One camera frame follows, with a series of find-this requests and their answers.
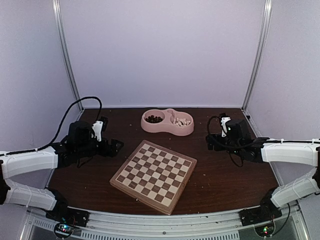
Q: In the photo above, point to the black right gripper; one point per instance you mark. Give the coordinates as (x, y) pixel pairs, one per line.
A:
(210, 142)

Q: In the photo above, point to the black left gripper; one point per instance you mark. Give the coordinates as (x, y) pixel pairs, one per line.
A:
(112, 152)

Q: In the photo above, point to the pink double bowl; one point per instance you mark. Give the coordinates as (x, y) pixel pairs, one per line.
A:
(167, 125)

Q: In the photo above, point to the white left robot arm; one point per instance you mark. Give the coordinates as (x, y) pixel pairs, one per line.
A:
(83, 140)

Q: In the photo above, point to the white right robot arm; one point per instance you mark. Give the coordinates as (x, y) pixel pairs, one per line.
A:
(235, 139)

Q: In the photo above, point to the white chess pieces pile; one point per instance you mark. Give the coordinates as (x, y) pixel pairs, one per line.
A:
(181, 122)

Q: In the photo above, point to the dark chess pieces pile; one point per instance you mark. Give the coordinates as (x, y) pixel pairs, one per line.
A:
(153, 119)

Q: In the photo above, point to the wooden chess board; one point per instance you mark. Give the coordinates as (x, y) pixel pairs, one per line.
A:
(154, 175)

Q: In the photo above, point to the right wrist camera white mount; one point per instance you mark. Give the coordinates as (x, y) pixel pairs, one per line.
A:
(223, 123)

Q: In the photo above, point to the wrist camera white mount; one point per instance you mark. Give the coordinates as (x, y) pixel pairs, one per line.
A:
(99, 127)
(223, 123)

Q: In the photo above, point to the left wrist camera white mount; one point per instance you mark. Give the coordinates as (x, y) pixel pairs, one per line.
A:
(99, 127)

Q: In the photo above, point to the front aluminium rail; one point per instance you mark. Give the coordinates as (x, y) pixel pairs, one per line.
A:
(223, 225)

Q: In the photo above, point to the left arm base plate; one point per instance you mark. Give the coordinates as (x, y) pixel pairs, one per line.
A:
(73, 217)

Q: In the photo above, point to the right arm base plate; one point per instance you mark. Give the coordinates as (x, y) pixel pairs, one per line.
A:
(258, 215)

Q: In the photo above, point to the right aluminium frame post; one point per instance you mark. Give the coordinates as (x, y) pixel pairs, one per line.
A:
(263, 35)

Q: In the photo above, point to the aluminium frame post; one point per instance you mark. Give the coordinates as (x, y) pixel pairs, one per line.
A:
(263, 35)
(64, 47)

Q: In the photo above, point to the left aluminium frame post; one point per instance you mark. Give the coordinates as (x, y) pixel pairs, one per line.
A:
(64, 47)

